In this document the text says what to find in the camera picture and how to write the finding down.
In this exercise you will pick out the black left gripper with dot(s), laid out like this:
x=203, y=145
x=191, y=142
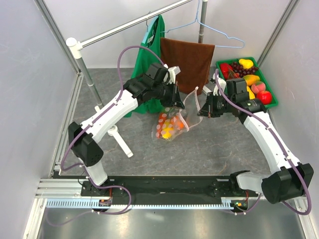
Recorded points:
x=174, y=99

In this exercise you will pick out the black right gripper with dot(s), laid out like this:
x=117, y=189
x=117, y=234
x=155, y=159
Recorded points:
x=208, y=109

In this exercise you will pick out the red toy chili pepper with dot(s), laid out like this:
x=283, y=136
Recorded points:
x=161, y=119

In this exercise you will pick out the clear pink-dotted zip bag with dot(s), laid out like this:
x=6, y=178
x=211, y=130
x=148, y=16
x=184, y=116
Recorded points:
x=188, y=115

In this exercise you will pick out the yellow toy corn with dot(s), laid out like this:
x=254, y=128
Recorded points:
x=167, y=130

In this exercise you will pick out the orange toy fruit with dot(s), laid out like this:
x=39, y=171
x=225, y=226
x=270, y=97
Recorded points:
x=177, y=123

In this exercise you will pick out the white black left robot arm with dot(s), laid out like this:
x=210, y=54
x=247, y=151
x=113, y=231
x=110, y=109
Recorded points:
x=158, y=82

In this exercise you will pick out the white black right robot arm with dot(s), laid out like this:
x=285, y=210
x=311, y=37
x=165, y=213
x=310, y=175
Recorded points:
x=288, y=178

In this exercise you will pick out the brown towel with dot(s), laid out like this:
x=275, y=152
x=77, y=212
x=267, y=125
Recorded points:
x=193, y=59

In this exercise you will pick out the green shirt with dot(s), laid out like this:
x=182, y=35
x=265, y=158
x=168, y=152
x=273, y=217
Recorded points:
x=155, y=31

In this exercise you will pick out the red toy bell pepper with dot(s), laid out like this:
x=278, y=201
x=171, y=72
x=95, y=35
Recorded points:
x=225, y=70

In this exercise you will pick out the dark red toy grapes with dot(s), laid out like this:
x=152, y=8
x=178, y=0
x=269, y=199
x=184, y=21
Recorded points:
x=241, y=71

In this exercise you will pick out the yellow red toy mango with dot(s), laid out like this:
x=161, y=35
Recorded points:
x=251, y=79

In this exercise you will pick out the yellow toy pear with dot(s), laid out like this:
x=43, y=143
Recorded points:
x=246, y=63

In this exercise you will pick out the red toy apple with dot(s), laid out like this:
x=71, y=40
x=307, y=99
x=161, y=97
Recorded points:
x=265, y=97

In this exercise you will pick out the green plastic tray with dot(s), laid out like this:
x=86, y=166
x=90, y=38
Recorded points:
x=262, y=73

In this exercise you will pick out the white metal clothes rack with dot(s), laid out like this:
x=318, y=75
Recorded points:
x=76, y=46

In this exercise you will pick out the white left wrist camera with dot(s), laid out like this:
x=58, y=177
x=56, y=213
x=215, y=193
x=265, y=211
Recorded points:
x=172, y=72

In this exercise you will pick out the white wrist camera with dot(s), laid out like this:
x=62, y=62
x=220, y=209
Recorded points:
x=172, y=72
x=220, y=85

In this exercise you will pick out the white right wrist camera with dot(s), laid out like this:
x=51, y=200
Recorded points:
x=220, y=85

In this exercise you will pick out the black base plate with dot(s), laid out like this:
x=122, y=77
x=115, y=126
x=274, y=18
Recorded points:
x=214, y=186

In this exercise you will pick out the light blue wire hanger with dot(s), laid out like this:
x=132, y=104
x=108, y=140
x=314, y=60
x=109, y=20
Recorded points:
x=184, y=32

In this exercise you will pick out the grey slotted cable duct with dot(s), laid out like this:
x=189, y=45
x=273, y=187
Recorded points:
x=74, y=203

